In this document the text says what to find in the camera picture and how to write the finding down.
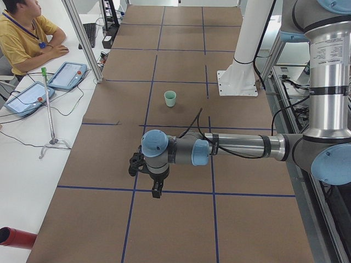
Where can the near blue teach pendant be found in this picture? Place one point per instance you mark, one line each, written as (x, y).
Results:
(28, 100)

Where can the aluminium frame post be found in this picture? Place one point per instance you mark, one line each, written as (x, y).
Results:
(82, 38)

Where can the far blue teach pendant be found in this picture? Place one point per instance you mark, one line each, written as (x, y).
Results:
(67, 76)

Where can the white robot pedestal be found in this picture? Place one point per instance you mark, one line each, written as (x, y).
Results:
(239, 79)

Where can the black keyboard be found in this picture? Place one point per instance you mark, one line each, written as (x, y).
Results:
(90, 29)

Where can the black box device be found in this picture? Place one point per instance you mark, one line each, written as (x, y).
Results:
(111, 23)

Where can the silver stand with green tip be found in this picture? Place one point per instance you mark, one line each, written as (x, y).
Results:
(54, 142)

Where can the red cylinder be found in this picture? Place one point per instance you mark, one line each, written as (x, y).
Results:
(12, 237)

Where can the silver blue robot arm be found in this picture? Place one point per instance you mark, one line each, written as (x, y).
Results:
(323, 150)

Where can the mint green cup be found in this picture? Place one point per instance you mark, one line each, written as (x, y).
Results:
(170, 98)

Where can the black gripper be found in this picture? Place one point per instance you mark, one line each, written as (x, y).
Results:
(158, 178)

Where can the blue teach pendant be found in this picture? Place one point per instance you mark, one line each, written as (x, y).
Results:
(28, 100)
(67, 76)

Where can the person in yellow shirt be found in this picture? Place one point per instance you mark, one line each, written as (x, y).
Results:
(28, 39)

